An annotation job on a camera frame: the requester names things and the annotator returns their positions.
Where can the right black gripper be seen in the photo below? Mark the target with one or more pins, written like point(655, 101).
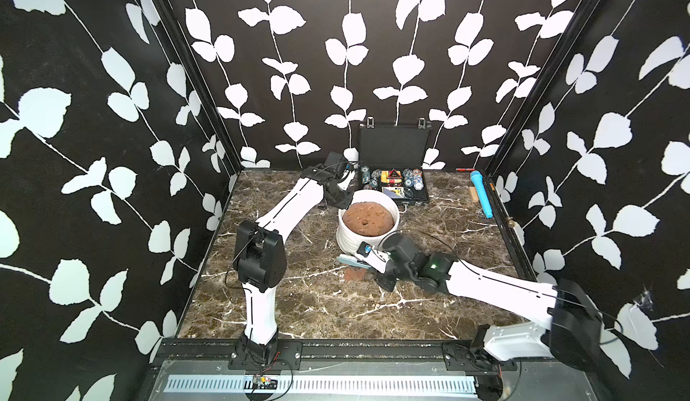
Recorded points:
point(382, 278)

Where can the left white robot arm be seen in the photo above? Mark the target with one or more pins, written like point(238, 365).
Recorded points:
point(260, 257)

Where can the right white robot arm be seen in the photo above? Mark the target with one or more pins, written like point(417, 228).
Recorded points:
point(561, 321)

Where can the brown clay soil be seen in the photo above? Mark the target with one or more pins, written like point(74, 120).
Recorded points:
point(368, 219)

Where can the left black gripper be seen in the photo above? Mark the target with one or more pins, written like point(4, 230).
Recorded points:
point(345, 204)

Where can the white ceramic flower pot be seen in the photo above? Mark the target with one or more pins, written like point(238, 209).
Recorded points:
point(349, 241)

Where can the white perforated strip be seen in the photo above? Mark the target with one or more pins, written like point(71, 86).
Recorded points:
point(416, 386)

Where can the black poker chip case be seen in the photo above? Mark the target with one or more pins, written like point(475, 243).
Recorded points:
point(392, 155)

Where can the wooden handle piece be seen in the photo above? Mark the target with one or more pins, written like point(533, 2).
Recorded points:
point(474, 194)

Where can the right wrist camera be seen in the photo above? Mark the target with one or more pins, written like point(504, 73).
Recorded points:
point(364, 251)

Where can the playing card deck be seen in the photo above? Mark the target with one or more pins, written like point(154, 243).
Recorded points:
point(394, 192)

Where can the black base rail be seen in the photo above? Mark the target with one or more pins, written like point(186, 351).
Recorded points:
point(458, 355)

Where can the small circuit board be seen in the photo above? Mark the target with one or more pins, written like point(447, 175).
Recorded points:
point(262, 382)

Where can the blue cylindrical tool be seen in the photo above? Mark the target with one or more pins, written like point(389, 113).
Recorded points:
point(477, 179)

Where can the fallen mud piece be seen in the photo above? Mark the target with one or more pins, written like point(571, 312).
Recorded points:
point(354, 274)

